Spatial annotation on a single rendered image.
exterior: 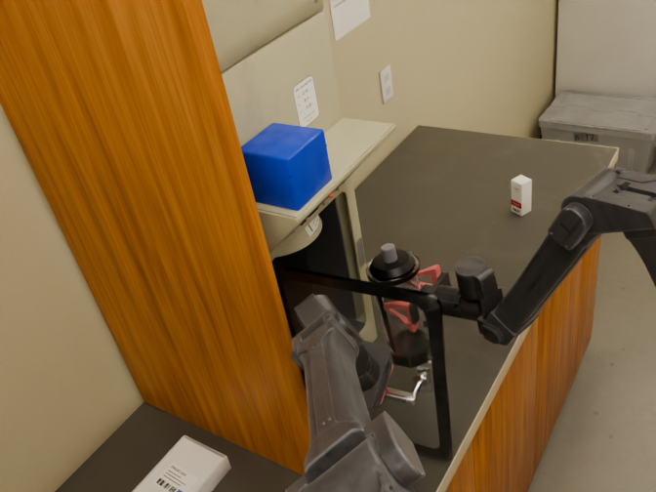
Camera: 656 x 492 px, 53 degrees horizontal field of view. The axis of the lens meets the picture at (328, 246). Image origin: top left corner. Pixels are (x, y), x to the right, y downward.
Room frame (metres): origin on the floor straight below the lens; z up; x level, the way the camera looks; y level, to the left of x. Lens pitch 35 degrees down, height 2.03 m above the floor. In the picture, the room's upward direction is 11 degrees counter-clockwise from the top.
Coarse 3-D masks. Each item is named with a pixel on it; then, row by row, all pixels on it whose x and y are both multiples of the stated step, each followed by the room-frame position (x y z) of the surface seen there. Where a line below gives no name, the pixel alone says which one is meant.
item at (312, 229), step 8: (312, 224) 1.07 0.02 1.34; (320, 224) 1.09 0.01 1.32; (304, 232) 1.04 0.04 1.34; (312, 232) 1.05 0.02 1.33; (296, 240) 1.03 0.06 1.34; (304, 240) 1.04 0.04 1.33; (312, 240) 1.04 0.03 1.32; (288, 248) 1.02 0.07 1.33; (296, 248) 1.02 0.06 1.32; (280, 256) 1.02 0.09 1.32
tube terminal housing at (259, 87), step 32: (288, 32) 1.07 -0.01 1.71; (320, 32) 1.13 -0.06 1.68; (256, 64) 0.99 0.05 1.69; (288, 64) 1.05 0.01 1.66; (320, 64) 1.12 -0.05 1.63; (256, 96) 0.98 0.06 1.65; (288, 96) 1.04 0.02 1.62; (320, 96) 1.11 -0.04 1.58; (256, 128) 0.97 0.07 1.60; (320, 128) 1.09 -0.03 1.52; (352, 192) 1.14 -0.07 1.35; (352, 224) 1.13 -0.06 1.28; (352, 256) 1.16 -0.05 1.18
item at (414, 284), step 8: (416, 256) 1.04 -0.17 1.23; (368, 264) 1.06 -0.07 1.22; (416, 264) 1.01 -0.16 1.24; (368, 272) 1.03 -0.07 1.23; (408, 272) 0.99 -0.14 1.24; (376, 280) 1.00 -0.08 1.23; (384, 280) 0.99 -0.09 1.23; (392, 280) 0.98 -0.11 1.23; (408, 280) 0.98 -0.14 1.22; (416, 280) 1.00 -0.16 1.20; (408, 288) 0.99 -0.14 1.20; (416, 288) 1.00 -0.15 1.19
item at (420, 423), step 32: (288, 288) 0.87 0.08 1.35; (320, 288) 0.84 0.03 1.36; (352, 288) 0.81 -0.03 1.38; (384, 288) 0.78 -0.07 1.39; (288, 320) 0.88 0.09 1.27; (352, 320) 0.81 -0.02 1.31; (384, 320) 0.78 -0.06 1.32; (416, 320) 0.75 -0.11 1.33; (416, 352) 0.75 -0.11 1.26; (416, 416) 0.76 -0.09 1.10; (448, 416) 0.73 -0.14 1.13; (416, 448) 0.77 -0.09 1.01; (448, 448) 0.73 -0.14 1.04
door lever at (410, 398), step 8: (416, 376) 0.75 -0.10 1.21; (416, 384) 0.74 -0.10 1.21; (424, 384) 0.75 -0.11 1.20; (392, 392) 0.73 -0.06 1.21; (400, 392) 0.73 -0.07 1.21; (408, 392) 0.72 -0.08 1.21; (416, 392) 0.72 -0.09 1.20; (400, 400) 0.72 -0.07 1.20; (408, 400) 0.71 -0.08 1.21; (416, 400) 0.71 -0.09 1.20
